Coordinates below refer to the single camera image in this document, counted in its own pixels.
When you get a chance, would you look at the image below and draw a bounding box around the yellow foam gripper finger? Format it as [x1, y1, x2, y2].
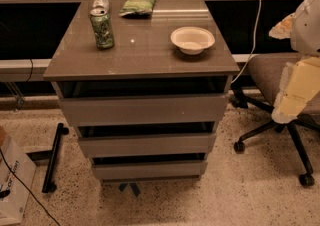
[271, 57, 320, 124]
[269, 13, 294, 40]

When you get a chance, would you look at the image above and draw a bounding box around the grey bottom drawer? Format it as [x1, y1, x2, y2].
[92, 161, 207, 180]

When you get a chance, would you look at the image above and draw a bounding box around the grey drawer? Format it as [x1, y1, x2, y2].
[59, 95, 228, 126]
[92, 161, 207, 180]
[78, 133, 216, 158]

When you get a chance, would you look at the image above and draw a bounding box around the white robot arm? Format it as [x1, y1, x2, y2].
[269, 0, 320, 124]

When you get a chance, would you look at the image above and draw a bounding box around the grey top drawer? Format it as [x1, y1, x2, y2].
[59, 95, 228, 126]

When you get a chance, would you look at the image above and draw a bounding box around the grey drawer cabinet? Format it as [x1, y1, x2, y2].
[44, 0, 239, 168]

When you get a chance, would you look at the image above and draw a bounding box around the grey middle drawer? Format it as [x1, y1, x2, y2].
[78, 133, 216, 158]

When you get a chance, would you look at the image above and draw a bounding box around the brown office chair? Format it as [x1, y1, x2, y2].
[232, 53, 320, 187]

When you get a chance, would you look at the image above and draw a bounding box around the white paper bowl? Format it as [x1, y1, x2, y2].
[170, 27, 215, 55]

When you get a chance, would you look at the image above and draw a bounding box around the green chip bag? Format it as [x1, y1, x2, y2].
[119, 0, 156, 17]

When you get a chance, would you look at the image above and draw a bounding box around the green soda can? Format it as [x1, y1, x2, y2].
[90, 8, 114, 49]

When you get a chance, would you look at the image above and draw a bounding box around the black metal stand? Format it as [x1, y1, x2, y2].
[28, 123, 69, 193]

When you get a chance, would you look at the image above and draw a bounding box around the white cardboard box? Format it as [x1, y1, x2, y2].
[0, 128, 36, 226]

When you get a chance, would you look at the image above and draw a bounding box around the white cable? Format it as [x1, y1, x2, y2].
[230, 0, 263, 85]

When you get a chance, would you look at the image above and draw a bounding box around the black floor cable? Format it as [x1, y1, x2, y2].
[0, 148, 62, 226]

